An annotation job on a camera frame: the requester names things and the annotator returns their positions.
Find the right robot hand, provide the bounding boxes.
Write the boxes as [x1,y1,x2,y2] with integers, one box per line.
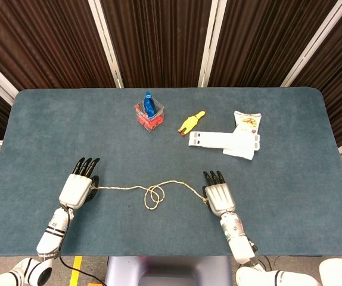
[201,170,238,216]

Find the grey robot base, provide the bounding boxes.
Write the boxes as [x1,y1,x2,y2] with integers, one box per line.
[104,255,233,286]

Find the brown pleated curtain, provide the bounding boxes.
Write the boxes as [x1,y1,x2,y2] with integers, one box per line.
[0,0,342,147]

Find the beige twisted rope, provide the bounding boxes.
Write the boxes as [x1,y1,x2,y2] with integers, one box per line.
[91,180,209,212]

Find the yellow floor tape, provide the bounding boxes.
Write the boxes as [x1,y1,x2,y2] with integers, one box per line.
[69,256,83,286]

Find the black floor cable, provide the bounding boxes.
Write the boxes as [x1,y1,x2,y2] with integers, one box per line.
[259,255,275,271]

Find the white printed snack bag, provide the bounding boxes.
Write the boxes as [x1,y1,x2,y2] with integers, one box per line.
[222,110,263,161]

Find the red items in box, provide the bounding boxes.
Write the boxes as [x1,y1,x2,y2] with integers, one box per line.
[137,114,164,130]

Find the blue foil packet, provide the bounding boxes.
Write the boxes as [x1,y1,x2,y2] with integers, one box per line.
[143,91,157,117]

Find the white flat cardboard strip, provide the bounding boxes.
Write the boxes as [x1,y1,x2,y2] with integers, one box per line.
[188,130,262,152]

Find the clear plastic box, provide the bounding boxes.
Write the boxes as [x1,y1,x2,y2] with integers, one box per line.
[134,98,166,133]

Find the yellow rubber chicken toy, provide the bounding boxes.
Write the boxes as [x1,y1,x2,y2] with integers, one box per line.
[177,110,207,136]

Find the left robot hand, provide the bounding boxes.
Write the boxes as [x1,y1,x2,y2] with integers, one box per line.
[58,157,101,210]

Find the blue-grey felt table mat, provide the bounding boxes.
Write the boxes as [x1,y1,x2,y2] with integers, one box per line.
[0,86,342,257]

